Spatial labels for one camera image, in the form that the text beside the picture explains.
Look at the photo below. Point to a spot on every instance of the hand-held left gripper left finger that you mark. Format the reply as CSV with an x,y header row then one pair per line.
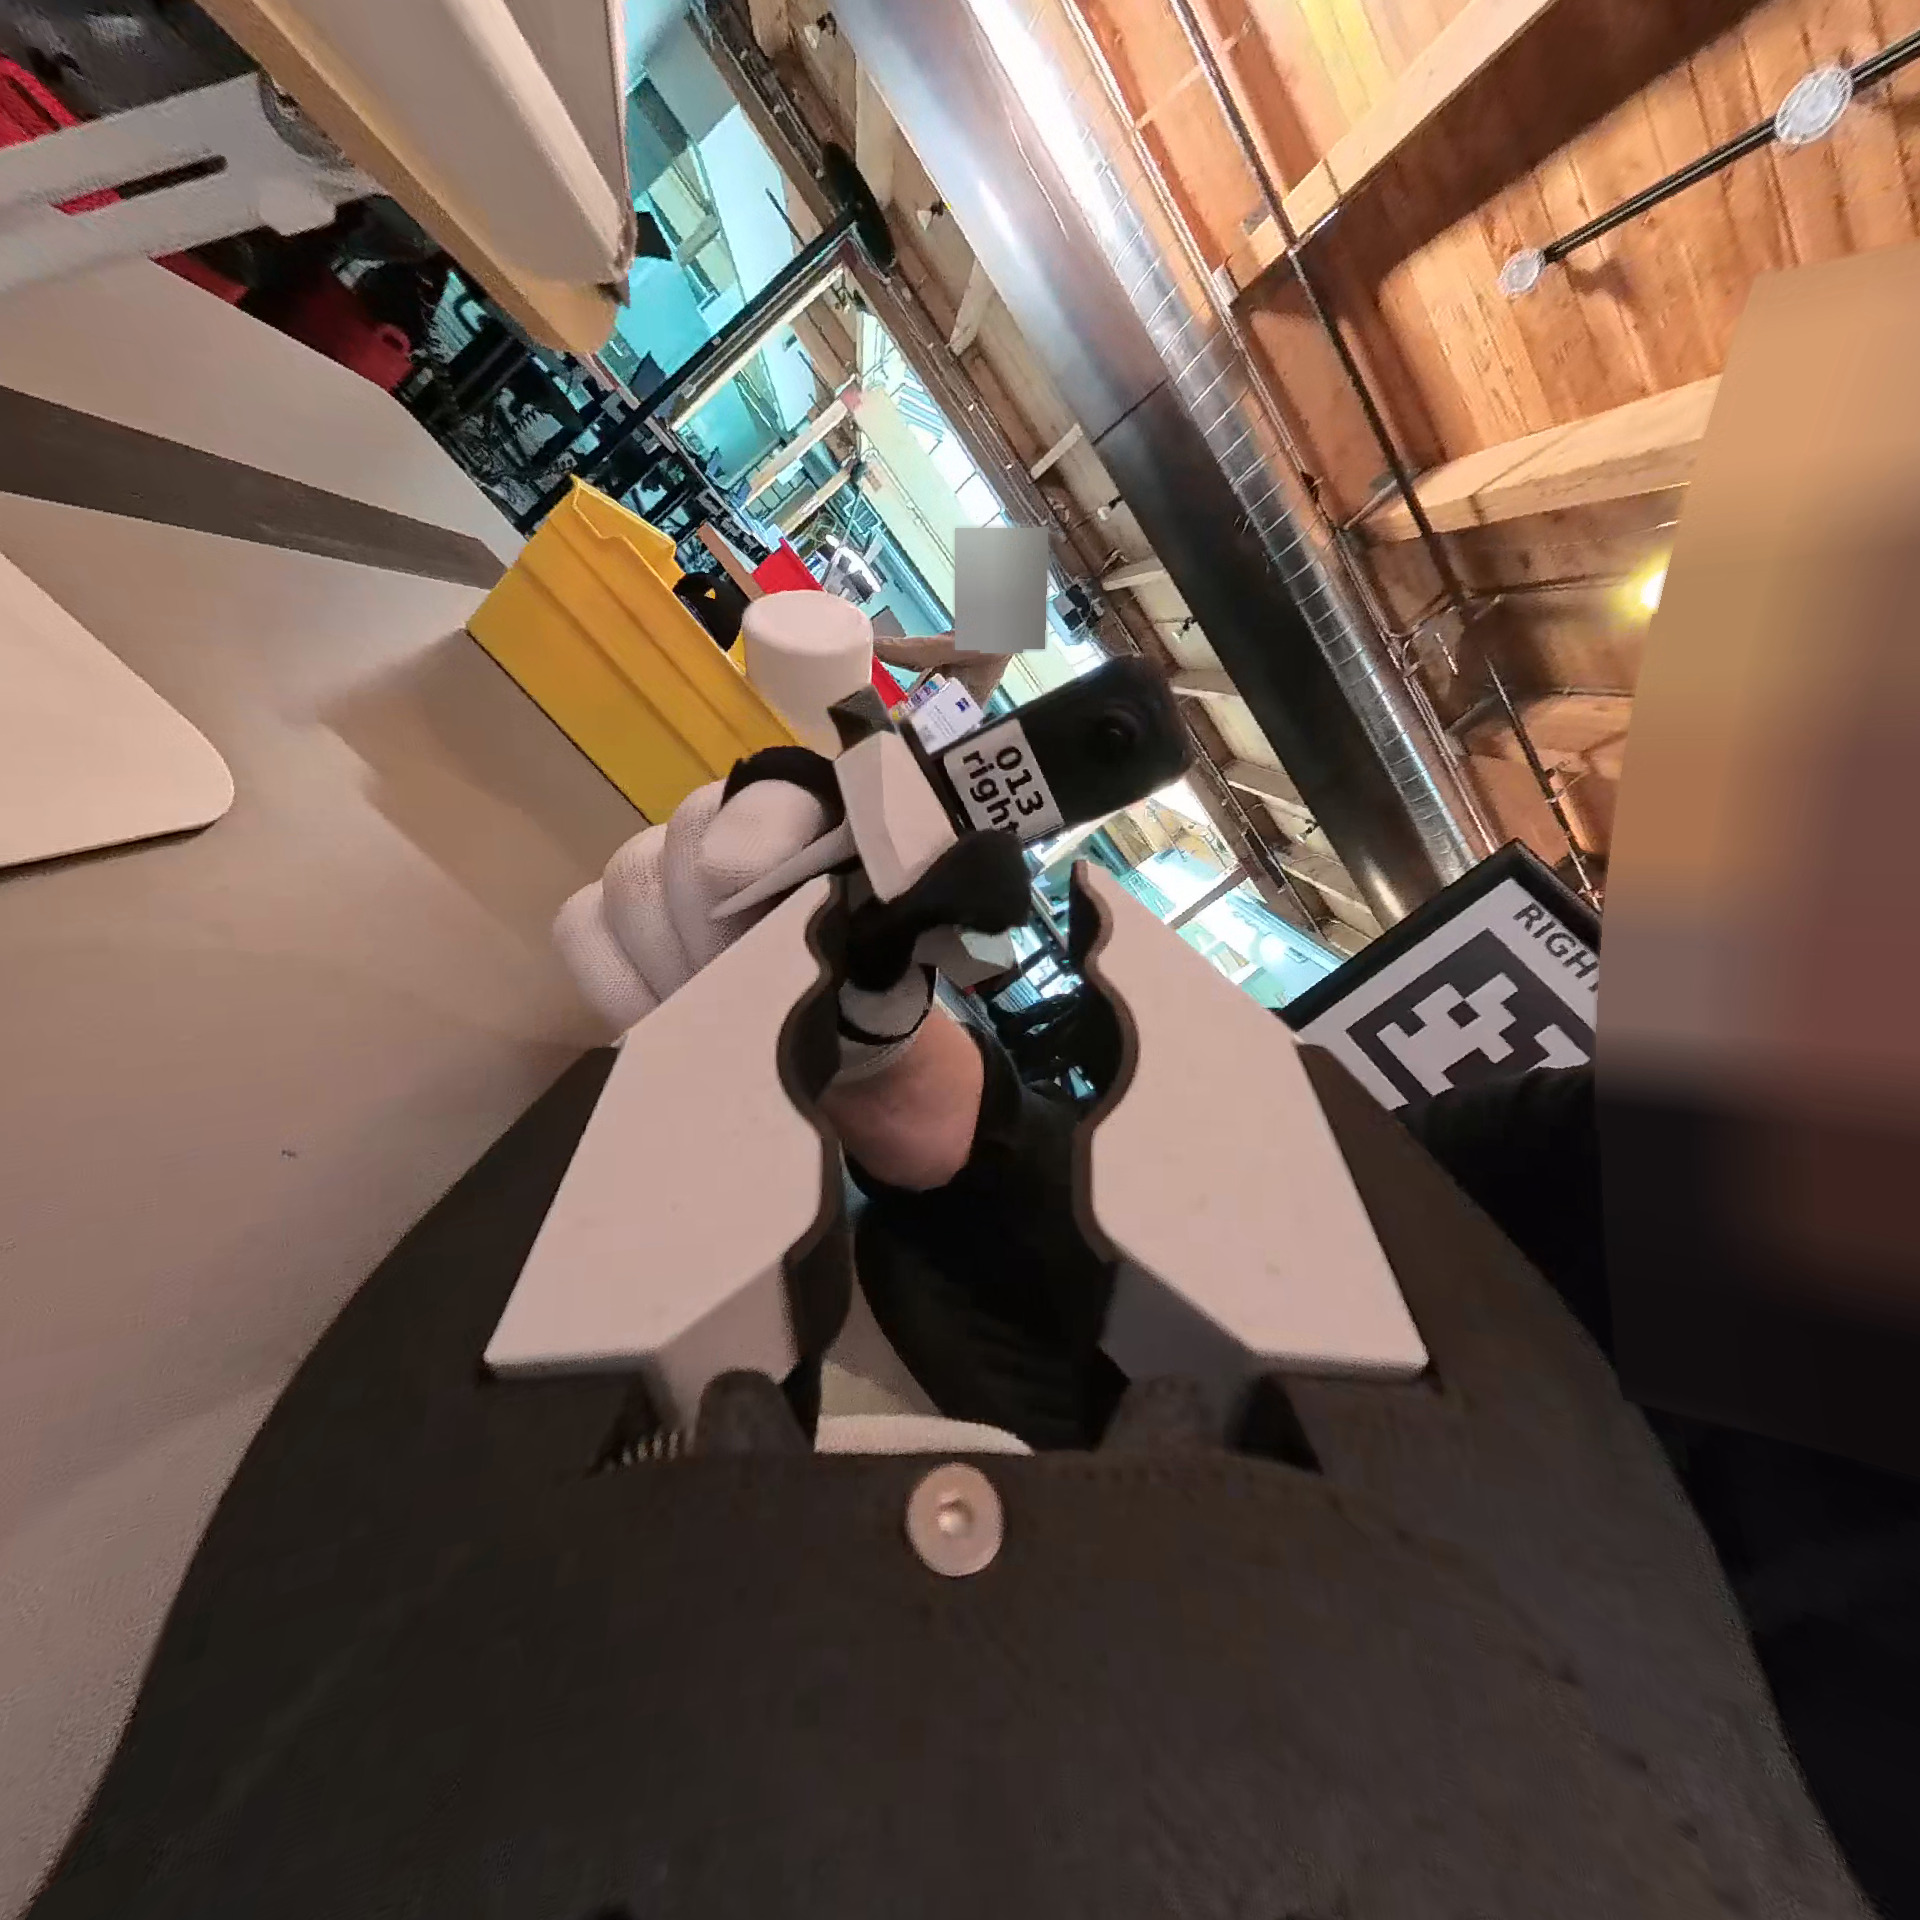
x,y
675,1200

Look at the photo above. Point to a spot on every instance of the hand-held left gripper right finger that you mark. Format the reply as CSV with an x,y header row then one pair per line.
x,y
1260,1200

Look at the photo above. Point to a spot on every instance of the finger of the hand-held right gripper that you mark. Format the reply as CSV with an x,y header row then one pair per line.
x,y
893,811

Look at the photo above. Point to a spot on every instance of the yellow plastic bin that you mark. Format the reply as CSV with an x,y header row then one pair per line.
x,y
600,630

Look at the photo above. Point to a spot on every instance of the person's right forearm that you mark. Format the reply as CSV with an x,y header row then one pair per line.
x,y
915,1124

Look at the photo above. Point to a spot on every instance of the person's right hand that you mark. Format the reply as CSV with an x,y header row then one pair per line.
x,y
675,899

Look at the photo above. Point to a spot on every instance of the black white marker board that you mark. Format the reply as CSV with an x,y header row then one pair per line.
x,y
1441,1034

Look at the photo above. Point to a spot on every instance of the person's black clothing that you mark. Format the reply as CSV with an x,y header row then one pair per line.
x,y
1515,1187

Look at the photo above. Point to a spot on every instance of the silver spiral ventilation duct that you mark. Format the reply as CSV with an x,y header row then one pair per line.
x,y
1200,375

